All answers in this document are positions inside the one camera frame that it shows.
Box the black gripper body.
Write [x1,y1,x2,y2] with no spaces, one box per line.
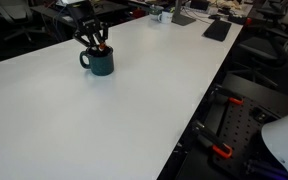
[67,0,100,34]

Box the black desk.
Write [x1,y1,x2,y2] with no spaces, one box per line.
[30,0,138,26]

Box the dark teal ceramic mug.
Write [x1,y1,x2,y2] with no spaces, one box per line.
[79,45,115,77]

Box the green mug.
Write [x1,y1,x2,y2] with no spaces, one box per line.
[148,4,165,21]

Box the white mug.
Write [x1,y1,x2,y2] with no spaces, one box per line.
[157,10,174,25]

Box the grey office chair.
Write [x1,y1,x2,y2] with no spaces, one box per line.
[0,0,47,43]

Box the grey monitor stand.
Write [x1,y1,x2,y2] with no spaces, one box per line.
[171,0,197,27]

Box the black box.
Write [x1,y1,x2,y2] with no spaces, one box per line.
[189,0,210,11]

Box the black computer mouse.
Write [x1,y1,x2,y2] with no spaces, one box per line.
[208,13,222,21]

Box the black keyboard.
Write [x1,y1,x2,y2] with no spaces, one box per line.
[202,19,233,43]

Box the small black desk item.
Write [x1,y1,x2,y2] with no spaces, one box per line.
[228,13,248,26]

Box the black mesh office chair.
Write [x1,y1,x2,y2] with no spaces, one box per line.
[232,28,288,89]

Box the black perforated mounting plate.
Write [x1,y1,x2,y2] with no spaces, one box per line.
[212,96,287,180]

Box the black robot stand top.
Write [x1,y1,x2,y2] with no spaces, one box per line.
[222,73,288,118]

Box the black connector block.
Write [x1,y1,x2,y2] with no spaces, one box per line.
[252,107,268,122]

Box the black clamp with orange handle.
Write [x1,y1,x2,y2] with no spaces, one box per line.
[210,84,245,106]
[192,120,234,160]

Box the purple cable bundle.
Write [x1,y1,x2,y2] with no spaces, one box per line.
[245,159,287,178]

